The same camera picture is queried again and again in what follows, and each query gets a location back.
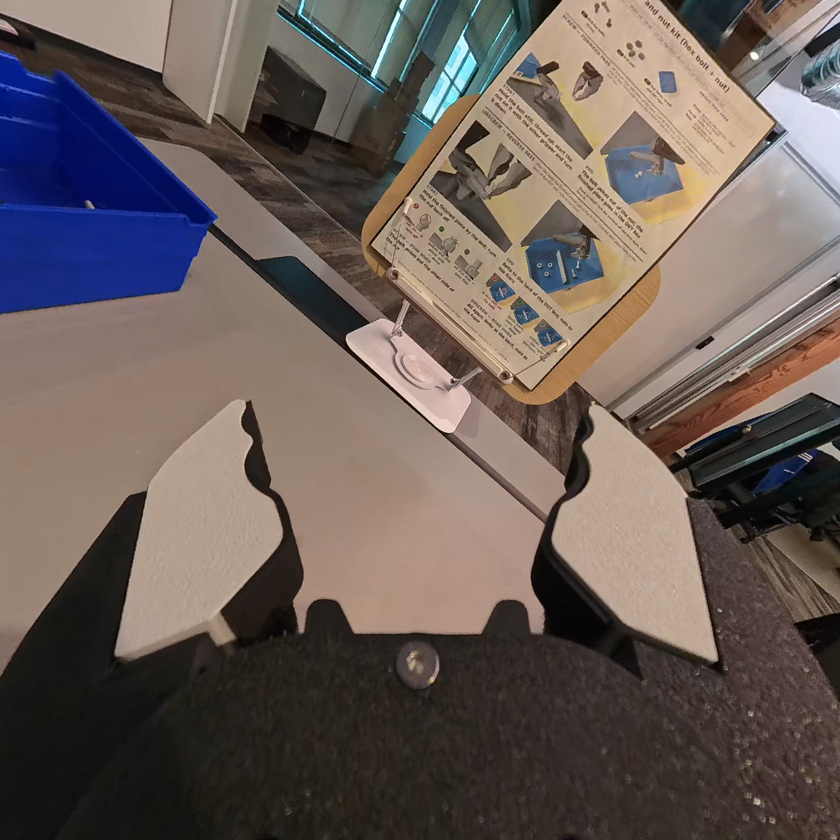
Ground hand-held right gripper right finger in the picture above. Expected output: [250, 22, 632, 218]
[532, 402, 723, 680]

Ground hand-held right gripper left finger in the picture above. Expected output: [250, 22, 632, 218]
[113, 398, 306, 661]

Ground dark framed panel on stand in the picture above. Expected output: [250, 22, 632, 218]
[666, 392, 840, 542]

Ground blue striped jacket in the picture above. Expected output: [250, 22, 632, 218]
[751, 449, 821, 496]

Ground blue plastic bin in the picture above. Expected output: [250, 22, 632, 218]
[0, 49, 219, 315]

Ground white board panel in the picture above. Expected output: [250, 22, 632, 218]
[600, 125, 840, 421]

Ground printed instruction sheet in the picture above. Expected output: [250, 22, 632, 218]
[369, 0, 780, 391]

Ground black storage case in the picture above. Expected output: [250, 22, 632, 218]
[246, 46, 328, 155]

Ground cardboard boxes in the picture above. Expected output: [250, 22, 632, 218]
[348, 52, 435, 177]

